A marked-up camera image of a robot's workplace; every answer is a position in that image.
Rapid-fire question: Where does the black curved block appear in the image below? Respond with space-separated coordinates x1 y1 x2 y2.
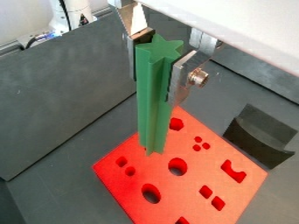
223 104 297 169

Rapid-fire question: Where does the black cable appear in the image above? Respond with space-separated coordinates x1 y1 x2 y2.
22 0 72 49

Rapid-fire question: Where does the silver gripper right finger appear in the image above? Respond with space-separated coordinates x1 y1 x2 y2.
167 28 219 107

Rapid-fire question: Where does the green star-shaped peg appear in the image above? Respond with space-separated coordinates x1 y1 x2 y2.
135 34 183 156

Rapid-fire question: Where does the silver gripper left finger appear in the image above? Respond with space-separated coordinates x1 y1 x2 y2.
117 1 155 81

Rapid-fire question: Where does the red shape-sorting board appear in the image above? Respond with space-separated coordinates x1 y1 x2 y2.
93 108 267 224

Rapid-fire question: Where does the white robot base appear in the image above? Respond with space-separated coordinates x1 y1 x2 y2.
49 0 97 34

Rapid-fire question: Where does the dark grey raised panel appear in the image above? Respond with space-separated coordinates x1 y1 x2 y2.
0 15 136 180

